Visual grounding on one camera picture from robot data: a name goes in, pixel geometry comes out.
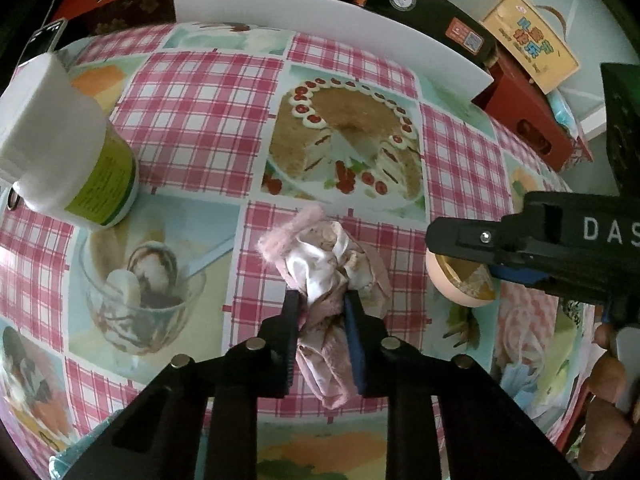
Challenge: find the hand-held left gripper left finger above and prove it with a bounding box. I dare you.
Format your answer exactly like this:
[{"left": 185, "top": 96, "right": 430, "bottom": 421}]
[{"left": 60, "top": 289, "right": 307, "bottom": 480}]

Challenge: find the dark floral box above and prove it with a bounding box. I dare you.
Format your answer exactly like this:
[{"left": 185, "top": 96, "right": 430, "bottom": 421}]
[{"left": 85, "top": 0, "right": 176, "bottom": 37}]

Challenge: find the yellow printed gift box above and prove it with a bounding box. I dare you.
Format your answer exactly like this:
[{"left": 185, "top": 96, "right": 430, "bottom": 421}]
[{"left": 479, "top": 0, "right": 581, "bottom": 95}]

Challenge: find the white board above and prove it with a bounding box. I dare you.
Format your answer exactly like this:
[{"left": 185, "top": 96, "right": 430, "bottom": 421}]
[{"left": 172, "top": 0, "right": 494, "bottom": 106}]

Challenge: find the light blue packet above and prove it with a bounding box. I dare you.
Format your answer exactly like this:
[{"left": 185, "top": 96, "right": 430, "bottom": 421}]
[{"left": 547, "top": 89, "right": 583, "bottom": 138}]

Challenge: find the peach bowl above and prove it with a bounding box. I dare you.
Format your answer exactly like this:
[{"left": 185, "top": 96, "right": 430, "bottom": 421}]
[{"left": 426, "top": 250, "right": 501, "bottom": 307}]

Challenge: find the pink checkered printed tablecloth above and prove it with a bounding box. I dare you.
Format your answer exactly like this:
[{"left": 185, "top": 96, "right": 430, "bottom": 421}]
[{"left": 0, "top": 22, "right": 601, "bottom": 480}]

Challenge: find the white plastic bottle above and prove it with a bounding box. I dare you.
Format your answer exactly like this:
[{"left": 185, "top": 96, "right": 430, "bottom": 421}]
[{"left": 0, "top": 52, "right": 140, "bottom": 231}]

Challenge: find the red carton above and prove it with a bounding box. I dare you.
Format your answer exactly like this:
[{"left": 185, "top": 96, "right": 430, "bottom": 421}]
[{"left": 472, "top": 52, "right": 593, "bottom": 173}]

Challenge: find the person's right hand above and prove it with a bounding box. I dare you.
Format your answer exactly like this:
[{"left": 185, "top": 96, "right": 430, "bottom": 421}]
[{"left": 577, "top": 322, "right": 633, "bottom": 471}]

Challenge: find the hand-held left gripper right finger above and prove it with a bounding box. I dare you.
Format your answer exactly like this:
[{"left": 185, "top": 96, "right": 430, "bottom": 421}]
[{"left": 342, "top": 290, "right": 583, "bottom": 480}]

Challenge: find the pink satin cloth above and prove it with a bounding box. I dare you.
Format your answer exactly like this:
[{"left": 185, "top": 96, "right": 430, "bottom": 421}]
[{"left": 256, "top": 205, "right": 393, "bottom": 410}]

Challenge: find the black box with orange side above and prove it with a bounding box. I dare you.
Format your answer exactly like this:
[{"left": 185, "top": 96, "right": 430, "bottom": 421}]
[{"left": 357, "top": 0, "right": 498, "bottom": 68}]

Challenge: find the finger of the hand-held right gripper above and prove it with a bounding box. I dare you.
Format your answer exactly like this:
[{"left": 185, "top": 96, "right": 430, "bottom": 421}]
[
  {"left": 487, "top": 261, "right": 549, "bottom": 287},
  {"left": 425, "top": 216, "right": 504, "bottom": 263}
]

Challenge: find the black smartphone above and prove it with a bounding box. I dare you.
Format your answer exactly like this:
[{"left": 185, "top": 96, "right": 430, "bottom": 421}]
[{"left": 17, "top": 17, "right": 68, "bottom": 68}]

